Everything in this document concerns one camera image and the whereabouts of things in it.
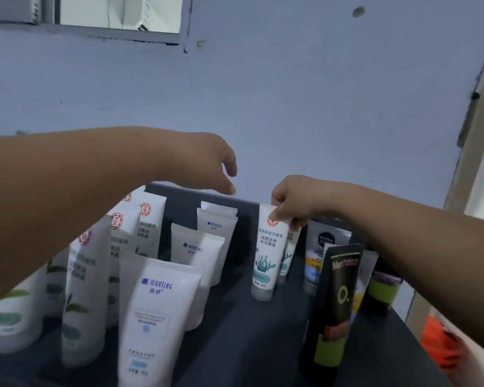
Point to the person's right hand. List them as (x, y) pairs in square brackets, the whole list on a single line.
[(310, 197)]

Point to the person's left hand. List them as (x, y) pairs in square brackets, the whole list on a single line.
[(201, 157)]

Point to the dark grey shelf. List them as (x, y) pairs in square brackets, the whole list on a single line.
[(246, 338)]

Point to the row of green-leaf tubes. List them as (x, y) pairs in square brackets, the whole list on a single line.
[(84, 286)]

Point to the person's right forearm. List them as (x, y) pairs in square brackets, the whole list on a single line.
[(435, 257)]

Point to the person's left forearm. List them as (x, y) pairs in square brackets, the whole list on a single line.
[(64, 197)]

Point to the white air conditioner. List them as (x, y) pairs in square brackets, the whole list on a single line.
[(143, 16)]

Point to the grey framed window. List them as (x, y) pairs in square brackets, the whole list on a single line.
[(12, 9)]

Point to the wooden door frame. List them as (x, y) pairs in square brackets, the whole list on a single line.
[(472, 149)]

